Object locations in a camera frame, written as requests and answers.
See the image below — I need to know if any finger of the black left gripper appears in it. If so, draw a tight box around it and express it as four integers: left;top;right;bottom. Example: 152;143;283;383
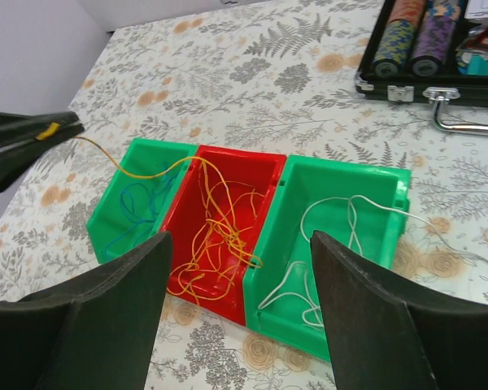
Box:
0;133;76;193
0;111;85;161

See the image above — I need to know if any blue cable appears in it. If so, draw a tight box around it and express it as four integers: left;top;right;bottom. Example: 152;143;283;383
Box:
103;162;178;257

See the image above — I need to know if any green plastic bin left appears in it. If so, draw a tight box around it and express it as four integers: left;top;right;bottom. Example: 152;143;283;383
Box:
87;138;198;264

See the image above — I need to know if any green plastic bin right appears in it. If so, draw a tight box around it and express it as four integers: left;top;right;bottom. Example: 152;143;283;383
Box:
243;156;411;360

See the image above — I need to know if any red plastic bin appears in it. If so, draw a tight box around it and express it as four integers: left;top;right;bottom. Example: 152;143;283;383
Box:
160;145;287;325

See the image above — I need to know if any yellow cable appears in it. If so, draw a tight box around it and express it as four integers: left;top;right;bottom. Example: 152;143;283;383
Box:
36;121;265;306

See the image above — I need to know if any teal plastic piece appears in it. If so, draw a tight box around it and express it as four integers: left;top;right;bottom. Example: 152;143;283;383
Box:
466;55;488;76

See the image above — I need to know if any black poker chip case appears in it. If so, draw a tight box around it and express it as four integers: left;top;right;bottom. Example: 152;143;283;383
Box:
355;1;488;137

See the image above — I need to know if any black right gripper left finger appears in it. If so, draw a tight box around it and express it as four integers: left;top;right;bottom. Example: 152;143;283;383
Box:
0;232;173;389

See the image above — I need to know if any floral table mat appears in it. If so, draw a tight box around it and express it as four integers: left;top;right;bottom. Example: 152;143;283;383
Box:
0;1;488;389

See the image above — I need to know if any green plastic bin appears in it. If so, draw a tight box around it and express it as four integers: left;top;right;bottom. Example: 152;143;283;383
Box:
87;138;198;264
243;156;411;360

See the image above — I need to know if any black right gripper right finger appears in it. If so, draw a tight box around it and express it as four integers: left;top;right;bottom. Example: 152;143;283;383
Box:
311;232;488;389

